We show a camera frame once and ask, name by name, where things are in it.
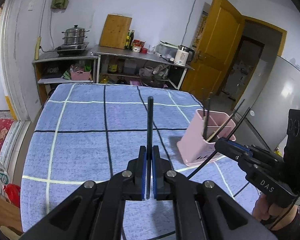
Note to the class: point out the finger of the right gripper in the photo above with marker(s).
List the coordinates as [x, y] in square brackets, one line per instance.
[234, 151]

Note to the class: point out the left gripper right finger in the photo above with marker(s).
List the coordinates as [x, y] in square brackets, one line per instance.
[157, 173]

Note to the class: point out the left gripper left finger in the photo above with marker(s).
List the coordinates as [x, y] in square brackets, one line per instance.
[141, 173]

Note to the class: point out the black chopstick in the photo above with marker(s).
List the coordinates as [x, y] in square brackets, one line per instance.
[206, 117]
[149, 144]
[218, 144]
[231, 116]

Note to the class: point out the metal kitchen table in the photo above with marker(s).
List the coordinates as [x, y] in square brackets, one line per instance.
[146, 58]

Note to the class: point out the right hand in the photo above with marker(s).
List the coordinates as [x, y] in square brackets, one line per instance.
[263, 210]

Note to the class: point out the black tracker box right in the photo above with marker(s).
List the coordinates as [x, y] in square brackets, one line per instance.
[291, 170]

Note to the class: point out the pink utensil holder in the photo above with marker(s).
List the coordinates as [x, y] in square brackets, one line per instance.
[199, 139]

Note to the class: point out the blue checked tablecloth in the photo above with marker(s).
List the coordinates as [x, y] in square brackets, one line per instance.
[91, 132]

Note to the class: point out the silver refrigerator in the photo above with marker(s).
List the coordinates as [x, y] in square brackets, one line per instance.
[266, 124]

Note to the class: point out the pink plastic basket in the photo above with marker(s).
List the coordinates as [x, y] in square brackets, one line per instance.
[79, 73]

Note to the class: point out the white electric kettle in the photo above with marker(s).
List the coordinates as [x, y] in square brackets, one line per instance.
[184, 55]

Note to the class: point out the red jar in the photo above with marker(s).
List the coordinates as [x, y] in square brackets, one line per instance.
[137, 45]

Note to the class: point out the yellow wooden door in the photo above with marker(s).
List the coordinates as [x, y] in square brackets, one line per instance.
[216, 50]

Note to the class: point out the dark sauce bottle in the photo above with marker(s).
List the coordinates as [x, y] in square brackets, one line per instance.
[129, 39]

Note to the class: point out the gas stove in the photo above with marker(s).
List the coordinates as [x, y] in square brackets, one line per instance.
[75, 49]

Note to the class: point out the low metal shelf stand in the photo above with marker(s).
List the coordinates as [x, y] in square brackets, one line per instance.
[52, 70]

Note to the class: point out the wooden cutting board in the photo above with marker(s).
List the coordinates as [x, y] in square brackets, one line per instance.
[115, 31]

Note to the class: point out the stainless steel steamer pot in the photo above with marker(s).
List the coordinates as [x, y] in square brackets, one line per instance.
[74, 36]

